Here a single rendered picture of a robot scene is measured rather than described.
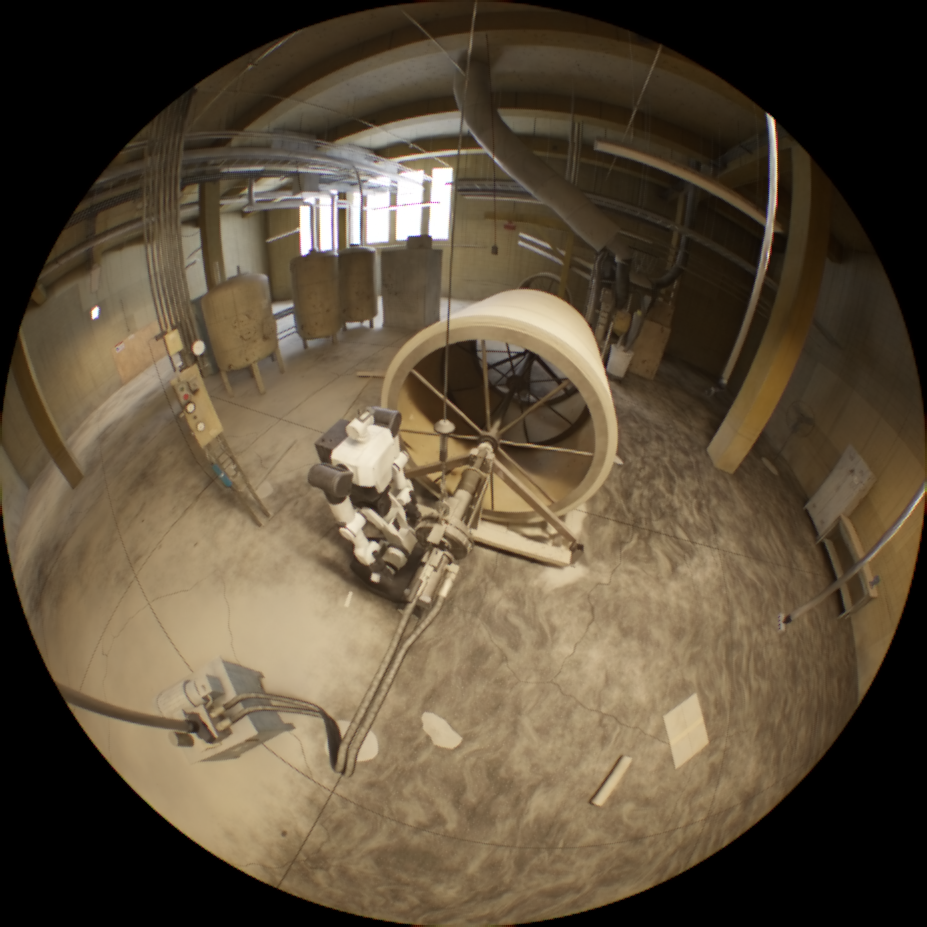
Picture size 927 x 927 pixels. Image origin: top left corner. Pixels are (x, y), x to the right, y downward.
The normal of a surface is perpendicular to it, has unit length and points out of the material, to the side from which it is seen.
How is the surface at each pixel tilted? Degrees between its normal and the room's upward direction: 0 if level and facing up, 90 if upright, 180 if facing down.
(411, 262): 90
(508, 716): 0
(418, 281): 90
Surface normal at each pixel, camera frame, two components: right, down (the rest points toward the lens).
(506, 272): -0.33, 0.63
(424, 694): 0.07, -0.72
